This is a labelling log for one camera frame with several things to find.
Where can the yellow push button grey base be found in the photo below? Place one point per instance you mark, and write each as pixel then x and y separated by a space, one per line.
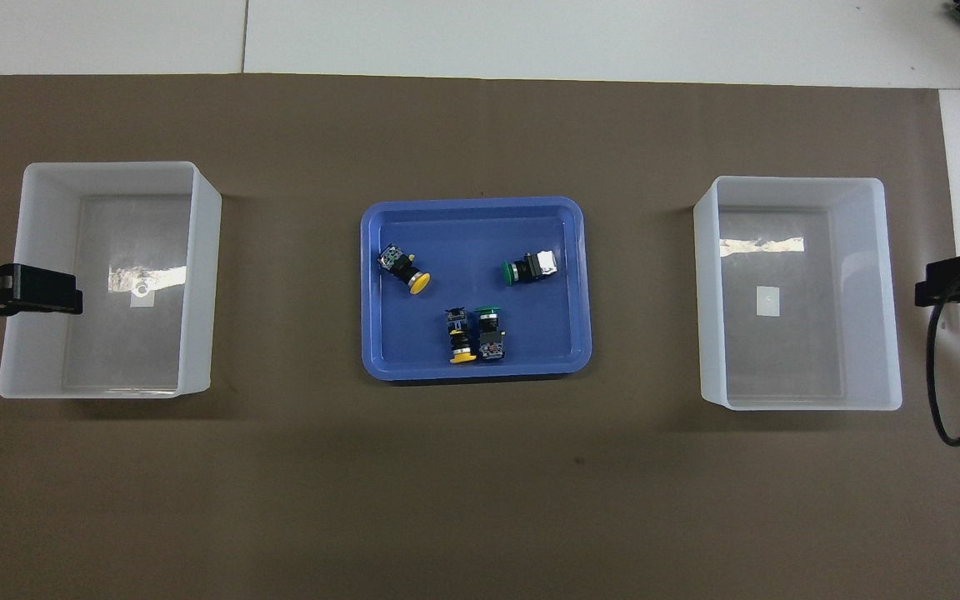
pixel 403 268

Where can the yellow push button blue base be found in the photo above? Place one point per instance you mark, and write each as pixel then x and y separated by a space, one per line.
pixel 458 332

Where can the green push button white block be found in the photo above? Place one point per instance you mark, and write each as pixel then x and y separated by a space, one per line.
pixel 534 267

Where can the translucent white box round-hole label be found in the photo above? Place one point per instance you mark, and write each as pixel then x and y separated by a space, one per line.
pixel 47 250

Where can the short silver tape strip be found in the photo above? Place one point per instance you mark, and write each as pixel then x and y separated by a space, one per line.
pixel 126 277

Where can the translucent white box plain label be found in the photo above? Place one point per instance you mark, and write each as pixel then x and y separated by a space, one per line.
pixel 830 350

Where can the long silver tape strip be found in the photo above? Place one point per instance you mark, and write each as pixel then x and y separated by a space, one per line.
pixel 759 247

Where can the blue plastic tray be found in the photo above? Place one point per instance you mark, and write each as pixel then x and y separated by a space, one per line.
pixel 480 250

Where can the brown paper table mat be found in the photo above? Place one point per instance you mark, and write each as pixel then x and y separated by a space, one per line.
pixel 480 483

